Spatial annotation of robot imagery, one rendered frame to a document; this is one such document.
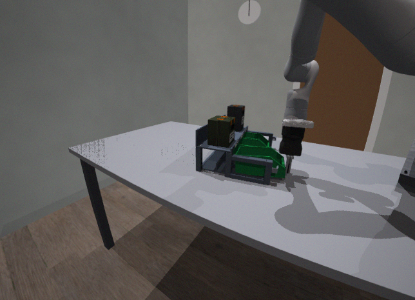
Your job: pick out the green bin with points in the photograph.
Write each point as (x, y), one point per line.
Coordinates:
(248, 142)
(259, 170)
(249, 135)

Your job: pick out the dark green case with orange latches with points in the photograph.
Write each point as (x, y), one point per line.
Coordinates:
(221, 131)

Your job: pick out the grey metal shelf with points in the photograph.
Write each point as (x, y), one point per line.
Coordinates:
(222, 158)

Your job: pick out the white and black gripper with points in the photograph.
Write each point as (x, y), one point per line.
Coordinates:
(294, 125)

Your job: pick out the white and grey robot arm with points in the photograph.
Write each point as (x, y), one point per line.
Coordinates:
(385, 27)

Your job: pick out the black tool case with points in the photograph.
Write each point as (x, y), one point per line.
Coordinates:
(238, 112)

